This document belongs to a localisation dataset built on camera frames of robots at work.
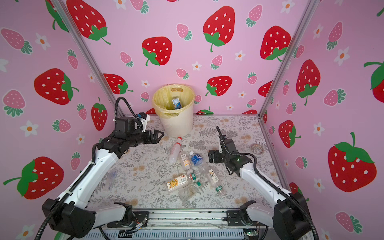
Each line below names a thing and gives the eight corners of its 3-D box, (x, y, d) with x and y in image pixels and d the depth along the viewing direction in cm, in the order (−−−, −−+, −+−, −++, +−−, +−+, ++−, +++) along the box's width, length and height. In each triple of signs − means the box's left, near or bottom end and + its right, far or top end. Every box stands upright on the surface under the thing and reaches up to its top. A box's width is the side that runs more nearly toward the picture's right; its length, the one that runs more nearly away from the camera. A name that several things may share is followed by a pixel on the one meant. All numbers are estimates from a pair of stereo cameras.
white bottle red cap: (169, 163, 96) (168, 159, 92) (176, 139, 108) (175, 135, 104) (176, 164, 95) (175, 160, 91) (182, 140, 107) (181, 136, 103)
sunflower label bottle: (169, 192, 84) (167, 189, 79) (167, 186, 86) (165, 182, 81) (191, 183, 87) (190, 179, 82) (188, 177, 89) (188, 173, 85)
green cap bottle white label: (217, 195, 83) (218, 192, 78) (205, 175, 90) (206, 171, 86) (223, 191, 84) (224, 188, 80) (211, 172, 91) (211, 168, 87)
